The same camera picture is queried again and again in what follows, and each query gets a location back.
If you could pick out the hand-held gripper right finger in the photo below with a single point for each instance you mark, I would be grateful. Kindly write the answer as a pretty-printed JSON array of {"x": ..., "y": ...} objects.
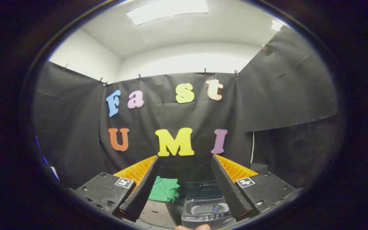
[{"x": 227, "y": 188}]

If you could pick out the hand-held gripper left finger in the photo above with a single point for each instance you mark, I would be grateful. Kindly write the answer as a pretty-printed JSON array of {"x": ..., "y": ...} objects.
[{"x": 144, "y": 188}]

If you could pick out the green polo shirt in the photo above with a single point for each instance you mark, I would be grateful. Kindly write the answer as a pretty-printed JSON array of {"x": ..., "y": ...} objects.
[{"x": 164, "y": 190}]

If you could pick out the grey washing machine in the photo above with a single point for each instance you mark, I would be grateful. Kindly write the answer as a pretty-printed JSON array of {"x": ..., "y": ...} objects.
[{"x": 203, "y": 219}]

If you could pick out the grey flat board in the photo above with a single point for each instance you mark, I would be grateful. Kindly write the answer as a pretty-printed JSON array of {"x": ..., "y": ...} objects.
[{"x": 157, "y": 214}]

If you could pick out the black backdrop cloth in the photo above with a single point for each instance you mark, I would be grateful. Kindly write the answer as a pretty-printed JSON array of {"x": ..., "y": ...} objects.
[{"x": 171, "y": 116}]

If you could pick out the white printed paper clutter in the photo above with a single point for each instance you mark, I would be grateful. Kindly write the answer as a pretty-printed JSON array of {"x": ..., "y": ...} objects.
[{"x": 55, "y": 173}]

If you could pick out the row of backdrop clips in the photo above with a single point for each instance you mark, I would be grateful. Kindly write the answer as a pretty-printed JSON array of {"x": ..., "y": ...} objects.
[{"x": 205, "y": 71}]

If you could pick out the small ceiling light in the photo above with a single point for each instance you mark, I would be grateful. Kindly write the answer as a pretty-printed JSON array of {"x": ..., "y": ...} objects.
[{"x": 276, "y": 25}]

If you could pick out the ceiling light panel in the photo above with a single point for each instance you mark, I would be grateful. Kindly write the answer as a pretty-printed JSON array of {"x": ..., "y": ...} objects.
[{"x": 168, "y": 10}]

